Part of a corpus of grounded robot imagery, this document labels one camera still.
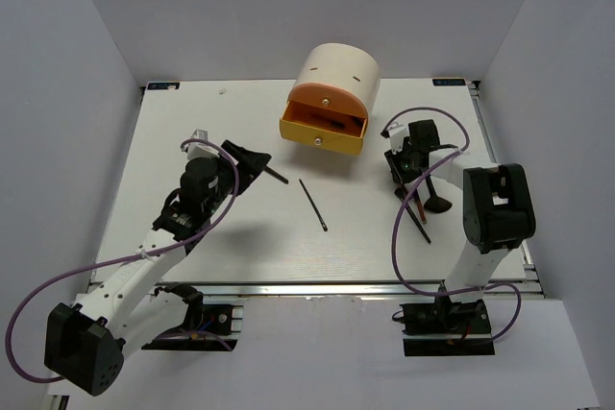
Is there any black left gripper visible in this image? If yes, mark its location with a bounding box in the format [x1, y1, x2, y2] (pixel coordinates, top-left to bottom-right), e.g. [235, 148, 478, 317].
[204, 140, 271, 216]

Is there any yellow organizer drawer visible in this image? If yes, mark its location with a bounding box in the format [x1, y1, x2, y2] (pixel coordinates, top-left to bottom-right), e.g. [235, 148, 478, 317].
[279, 102, 369, 156]

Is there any orange organizer drawer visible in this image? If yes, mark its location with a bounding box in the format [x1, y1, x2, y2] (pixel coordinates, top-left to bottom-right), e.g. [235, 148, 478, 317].
[287, 83, 369, 118]

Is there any cream cylindrical makeup organizer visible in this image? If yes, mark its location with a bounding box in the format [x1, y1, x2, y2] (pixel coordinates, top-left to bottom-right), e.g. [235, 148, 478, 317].
[291, 43, 381, 118]

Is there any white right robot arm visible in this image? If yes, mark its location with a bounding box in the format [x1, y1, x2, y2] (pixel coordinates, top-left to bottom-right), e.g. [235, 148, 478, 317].
[381, 119, 536, 332]

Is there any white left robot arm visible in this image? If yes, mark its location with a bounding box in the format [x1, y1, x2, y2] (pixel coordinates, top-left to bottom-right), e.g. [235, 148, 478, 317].
[44, 138, 272, 397]

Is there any slim black makeup brush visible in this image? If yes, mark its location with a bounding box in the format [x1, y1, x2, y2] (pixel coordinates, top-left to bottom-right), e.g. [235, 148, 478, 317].
[394, 187, 431, 244]

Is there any black fan makeup brush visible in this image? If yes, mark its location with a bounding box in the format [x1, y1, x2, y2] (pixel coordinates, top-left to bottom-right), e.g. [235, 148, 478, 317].
[424, 176, 453, 214]

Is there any black powder brush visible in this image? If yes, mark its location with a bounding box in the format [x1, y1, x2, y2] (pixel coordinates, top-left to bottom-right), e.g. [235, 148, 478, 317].
[263, 166, 289, 184]

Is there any thin black mascara wand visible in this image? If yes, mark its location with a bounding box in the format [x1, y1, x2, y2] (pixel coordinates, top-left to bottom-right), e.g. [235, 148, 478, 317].
[298, 179, 329, 232]

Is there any blue right corner label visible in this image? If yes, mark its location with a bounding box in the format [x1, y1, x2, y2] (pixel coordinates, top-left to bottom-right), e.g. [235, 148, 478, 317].
[431, 78, 466, 86]

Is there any blue corner label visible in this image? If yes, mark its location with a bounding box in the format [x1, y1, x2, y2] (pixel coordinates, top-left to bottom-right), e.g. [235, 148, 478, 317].
[146, 82, 180, 91]
[431, 78, 466, 86]

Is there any blue left corner label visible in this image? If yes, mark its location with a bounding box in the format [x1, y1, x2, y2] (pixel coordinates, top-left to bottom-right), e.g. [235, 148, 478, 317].
[146, 82, 180, 91]

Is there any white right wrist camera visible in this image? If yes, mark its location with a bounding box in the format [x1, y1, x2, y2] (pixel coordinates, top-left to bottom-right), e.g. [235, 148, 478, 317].
[381, 122, 409, 155]

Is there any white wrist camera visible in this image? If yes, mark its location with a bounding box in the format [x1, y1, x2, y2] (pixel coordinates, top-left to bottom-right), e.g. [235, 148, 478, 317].
[381, 122, 409, 155]
[180, 129, 216, 161]

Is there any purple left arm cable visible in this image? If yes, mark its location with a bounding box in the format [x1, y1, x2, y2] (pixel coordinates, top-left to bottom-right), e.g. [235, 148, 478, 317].
[4, 139, 241, 385]

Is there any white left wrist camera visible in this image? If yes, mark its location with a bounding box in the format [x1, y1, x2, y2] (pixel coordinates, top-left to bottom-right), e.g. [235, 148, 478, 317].
[180, 129, 216, 161]

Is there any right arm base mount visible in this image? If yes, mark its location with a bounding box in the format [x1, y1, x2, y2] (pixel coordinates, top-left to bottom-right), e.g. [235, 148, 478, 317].
[391, 298, 495, 357]

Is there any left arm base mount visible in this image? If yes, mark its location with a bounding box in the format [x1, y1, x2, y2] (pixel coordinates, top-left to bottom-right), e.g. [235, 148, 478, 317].
[141, 283, 242, 352]

